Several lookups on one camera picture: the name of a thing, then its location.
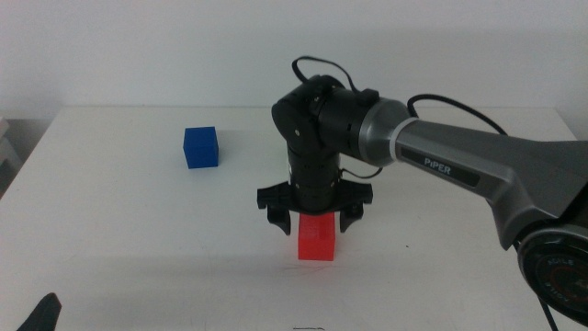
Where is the blue cube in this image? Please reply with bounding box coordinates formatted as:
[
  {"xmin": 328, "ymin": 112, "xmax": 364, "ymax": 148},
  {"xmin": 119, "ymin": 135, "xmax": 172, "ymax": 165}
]
[{"xmin": 182, "ymin": 126, "xmax": 221, "ymax": 170}]

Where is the red cube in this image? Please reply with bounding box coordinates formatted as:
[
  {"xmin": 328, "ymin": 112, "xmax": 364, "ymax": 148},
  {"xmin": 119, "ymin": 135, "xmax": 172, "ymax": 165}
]
[{"xmin": 297, "ymin": 212, "xmax": 337, "ymax": 262}]

